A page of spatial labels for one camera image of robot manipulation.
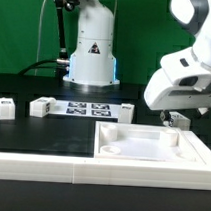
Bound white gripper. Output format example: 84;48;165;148
144;48;211;122

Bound white square tabletop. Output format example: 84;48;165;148
94;121;205;164

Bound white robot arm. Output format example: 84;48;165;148
64;0;211;111

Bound AprilTag marker sheet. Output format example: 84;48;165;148
52;100;120;119

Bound white L-shaped obstacle fence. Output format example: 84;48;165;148
0;132;211;190

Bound black cable bundle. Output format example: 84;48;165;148
17;56;71;79

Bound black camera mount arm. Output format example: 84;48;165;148
53;0;80;58

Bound white cable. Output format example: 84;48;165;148
34;0;53;77

